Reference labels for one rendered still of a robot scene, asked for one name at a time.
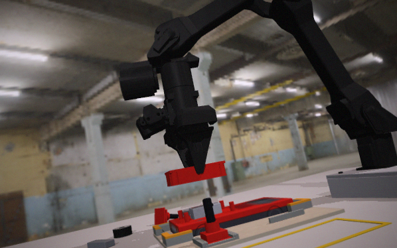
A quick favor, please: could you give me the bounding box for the black short cylinder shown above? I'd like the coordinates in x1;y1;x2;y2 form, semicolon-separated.
113;225;133;238

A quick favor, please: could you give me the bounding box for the yellow flat bar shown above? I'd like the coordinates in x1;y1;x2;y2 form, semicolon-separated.
243;217;392;248

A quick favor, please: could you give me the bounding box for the red rectangular shell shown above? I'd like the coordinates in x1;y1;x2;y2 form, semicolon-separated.
165;160;226;187

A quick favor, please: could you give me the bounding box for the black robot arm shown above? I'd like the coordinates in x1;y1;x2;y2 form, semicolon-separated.
119;0;397;170

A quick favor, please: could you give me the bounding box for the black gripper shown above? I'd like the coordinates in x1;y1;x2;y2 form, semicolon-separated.
163;86;218;174

